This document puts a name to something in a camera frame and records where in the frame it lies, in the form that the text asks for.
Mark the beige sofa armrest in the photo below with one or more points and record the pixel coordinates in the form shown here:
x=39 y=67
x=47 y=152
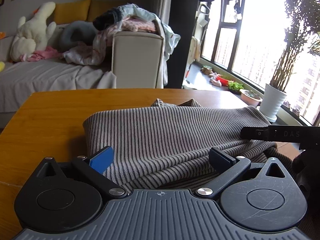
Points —
x=137 y=60

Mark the white plush duck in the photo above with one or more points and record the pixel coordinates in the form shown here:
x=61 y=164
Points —
x=34 y=34

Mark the grey sheet covered sofa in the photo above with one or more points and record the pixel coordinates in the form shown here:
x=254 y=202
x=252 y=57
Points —
x=20 y=80

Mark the dark curtain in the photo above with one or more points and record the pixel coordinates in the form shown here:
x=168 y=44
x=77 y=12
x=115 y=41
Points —
x=181 y=20

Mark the yellow cushion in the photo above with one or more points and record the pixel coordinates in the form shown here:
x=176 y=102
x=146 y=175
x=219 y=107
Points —
x=66 y=13

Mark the pink cloth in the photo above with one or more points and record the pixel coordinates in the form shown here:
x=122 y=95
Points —
x=48 y=53

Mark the striped knit sweater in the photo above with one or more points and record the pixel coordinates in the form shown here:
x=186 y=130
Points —
x=167 y=144

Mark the green plant tray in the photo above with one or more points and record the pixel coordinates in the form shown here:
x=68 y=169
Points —
x=235 y=87

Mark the floral white blanket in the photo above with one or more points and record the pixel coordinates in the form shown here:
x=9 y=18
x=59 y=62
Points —
x=92 y=55

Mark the pile of clothes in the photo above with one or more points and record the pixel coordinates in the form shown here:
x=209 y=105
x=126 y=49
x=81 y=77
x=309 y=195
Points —
x=132 y=18

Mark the white potted plant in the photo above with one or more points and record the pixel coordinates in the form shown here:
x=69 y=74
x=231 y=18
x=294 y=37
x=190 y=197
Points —
x=304 y=21

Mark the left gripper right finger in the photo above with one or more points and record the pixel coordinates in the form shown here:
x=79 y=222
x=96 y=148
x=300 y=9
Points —
x=260 y=197

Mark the grey neck pillow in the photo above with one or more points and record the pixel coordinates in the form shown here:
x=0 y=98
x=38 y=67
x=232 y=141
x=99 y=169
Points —
x=76 y=33

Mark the red bowl on sill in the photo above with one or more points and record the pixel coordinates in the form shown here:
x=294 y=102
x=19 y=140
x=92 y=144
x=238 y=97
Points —
x=224 y=80

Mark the pink ceramic bowl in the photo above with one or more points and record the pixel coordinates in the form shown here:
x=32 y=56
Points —
x=250 y=98

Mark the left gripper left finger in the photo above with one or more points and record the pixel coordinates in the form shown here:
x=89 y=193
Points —
x=61 y=197

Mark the yellow green plush toy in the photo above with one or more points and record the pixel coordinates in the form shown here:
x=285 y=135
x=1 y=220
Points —
x=2 y=66

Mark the white vacuum cleaner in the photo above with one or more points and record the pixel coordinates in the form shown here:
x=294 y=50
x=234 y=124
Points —
x=197 y=37

